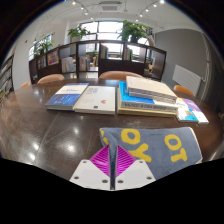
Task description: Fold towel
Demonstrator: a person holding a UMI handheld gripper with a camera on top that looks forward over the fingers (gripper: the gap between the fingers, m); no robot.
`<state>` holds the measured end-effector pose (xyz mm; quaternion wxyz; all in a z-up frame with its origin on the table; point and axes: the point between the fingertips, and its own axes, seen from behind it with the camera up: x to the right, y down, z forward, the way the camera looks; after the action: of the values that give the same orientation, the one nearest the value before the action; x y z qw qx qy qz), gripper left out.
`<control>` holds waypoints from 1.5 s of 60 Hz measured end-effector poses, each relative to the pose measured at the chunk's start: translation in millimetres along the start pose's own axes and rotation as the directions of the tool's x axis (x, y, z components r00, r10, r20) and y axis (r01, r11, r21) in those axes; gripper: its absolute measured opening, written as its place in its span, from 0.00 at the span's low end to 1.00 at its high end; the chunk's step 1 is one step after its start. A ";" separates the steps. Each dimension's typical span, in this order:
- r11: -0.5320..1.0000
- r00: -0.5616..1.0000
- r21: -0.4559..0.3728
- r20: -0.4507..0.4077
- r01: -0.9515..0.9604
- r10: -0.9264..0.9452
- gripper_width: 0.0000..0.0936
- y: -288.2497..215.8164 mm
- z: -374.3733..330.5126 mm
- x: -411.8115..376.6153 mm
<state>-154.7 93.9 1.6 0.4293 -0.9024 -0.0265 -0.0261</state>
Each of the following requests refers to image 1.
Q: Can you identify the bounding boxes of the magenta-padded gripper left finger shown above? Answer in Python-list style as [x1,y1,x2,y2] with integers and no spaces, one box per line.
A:
[69,144,111,191]

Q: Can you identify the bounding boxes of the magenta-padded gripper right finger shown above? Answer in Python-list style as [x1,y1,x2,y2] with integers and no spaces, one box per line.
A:
[114,145,157,191]

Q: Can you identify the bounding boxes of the grey towel with yellow letters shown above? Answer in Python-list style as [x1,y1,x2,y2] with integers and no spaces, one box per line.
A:
[98,126,204,191]

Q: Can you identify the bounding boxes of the tan book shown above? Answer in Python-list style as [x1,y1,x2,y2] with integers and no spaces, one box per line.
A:
[116,89,178,118]

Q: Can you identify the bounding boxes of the large bright blue book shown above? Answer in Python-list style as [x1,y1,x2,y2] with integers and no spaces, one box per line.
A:
[118,80,179,113]

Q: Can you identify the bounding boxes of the white book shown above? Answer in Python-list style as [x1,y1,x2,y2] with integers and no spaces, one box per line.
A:
[73,85,117,116]

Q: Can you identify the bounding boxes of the colourful booklet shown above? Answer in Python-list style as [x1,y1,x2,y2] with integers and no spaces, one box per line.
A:
[175,97,199,123]

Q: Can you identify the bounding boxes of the dark blue book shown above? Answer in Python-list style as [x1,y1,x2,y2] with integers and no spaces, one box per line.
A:
[44,82,90,112]

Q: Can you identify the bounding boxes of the purple booklet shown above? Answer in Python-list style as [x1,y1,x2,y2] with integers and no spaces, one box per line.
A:
[181,97,210,126]

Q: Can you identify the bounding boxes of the orange chairs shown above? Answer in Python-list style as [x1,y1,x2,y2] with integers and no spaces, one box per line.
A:
[19,70,195,97]

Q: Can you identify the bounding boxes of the dark open shelf unit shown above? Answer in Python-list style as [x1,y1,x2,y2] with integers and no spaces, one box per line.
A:
[28,39,168,84]

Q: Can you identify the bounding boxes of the small potted plant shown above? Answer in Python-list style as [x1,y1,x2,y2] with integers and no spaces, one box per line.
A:
[34,38,54,56]

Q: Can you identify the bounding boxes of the medium potted plant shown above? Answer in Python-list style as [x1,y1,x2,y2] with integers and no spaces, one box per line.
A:
[67,26,91,43]

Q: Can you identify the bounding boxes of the large potted plant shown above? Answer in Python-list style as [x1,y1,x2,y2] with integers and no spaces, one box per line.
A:
[117,19,149,44]

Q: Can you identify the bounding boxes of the ceiling air conditioner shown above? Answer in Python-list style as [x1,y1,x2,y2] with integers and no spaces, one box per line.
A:
[98,0,124,13]

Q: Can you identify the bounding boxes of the ceiling spotlights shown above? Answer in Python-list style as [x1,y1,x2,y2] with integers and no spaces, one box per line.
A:
[71,0,166,18]

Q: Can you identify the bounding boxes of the large white wall radiator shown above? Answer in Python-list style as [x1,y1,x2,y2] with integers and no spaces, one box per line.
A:
[172,64,204,96]

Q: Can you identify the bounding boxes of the wall bookshelf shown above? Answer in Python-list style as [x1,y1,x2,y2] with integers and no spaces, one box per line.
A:
[0,54,15,104]

